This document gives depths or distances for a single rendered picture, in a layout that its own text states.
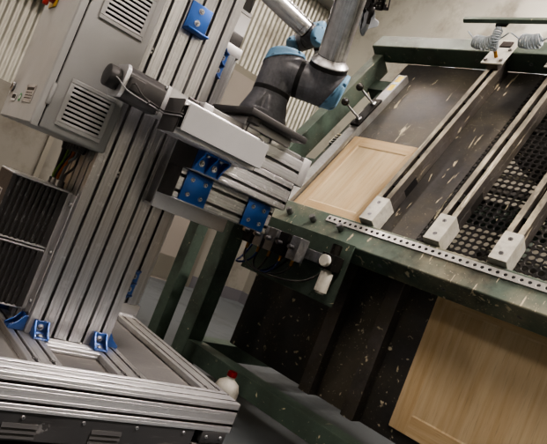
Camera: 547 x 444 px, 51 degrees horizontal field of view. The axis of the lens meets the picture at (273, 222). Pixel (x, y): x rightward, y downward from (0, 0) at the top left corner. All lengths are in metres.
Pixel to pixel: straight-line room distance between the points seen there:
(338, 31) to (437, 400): 1.28
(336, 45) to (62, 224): 0.92
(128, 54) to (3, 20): 3.29
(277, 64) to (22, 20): 3.39
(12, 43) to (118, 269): 3.33
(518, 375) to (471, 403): 0.18
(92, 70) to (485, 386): 1.56
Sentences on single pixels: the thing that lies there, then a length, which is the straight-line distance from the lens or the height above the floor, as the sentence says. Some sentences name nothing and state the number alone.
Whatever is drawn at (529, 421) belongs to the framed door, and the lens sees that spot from 2.06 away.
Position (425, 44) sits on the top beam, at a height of 1.91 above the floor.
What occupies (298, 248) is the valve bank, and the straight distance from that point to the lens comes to 2.12.
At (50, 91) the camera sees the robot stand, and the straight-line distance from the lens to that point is 1.57.
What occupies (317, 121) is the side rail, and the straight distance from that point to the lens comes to 2.86.
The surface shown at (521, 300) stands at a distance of 1.85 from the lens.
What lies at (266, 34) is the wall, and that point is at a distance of 5.89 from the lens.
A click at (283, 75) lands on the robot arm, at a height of 1.18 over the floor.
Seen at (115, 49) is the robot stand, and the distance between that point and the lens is 1.63.
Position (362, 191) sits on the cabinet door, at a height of 1.04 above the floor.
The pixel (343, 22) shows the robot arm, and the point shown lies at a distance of 1.69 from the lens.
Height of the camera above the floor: 0.71
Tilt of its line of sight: 2 degrees up
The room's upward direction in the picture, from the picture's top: 22 degrees clockwise
